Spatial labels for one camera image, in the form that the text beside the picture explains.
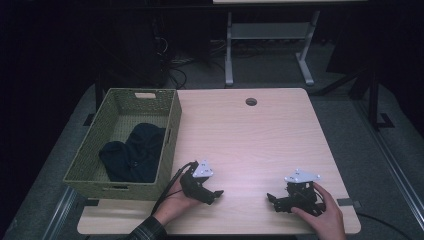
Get black stand leg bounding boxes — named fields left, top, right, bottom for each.
left=366, top=66, right=396, bottom=132

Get person's left hand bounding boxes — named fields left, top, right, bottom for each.
left=155, top=175, right=203, bottom=226

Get person's left plaid sleeve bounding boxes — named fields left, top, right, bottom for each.
left=124, top=215, right=168, bottom=240

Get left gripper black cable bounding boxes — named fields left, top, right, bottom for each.
left=150, top=161, right=198, bottom=216

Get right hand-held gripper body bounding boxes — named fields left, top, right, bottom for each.
left=273, top=168, right=326, bottom=217

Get dark cloth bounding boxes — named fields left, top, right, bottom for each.
left=98, top=122, right=167, bottom=184

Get person's right hand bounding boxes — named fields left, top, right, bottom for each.
left=290, top=181, right=348, bottom=240

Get grey metal stand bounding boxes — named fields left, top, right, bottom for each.
left=224, top=9, right=321, bottom=88

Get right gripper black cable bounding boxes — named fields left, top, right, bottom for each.
left=355, top=211, right=414, bottom=240

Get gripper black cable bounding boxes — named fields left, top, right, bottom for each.
left=150, top=161, right=198, bottom=216
left=355, top=211, right=414, bottom=240

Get tangle of floor cables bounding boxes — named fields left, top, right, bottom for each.
left=153, top=36, right=228, bottom=90

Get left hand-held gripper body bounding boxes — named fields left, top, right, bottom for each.
left=180, top=159, right=215, bottom=205

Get green woven basket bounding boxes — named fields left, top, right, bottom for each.
left=63, top=87, right=183, bottom=202

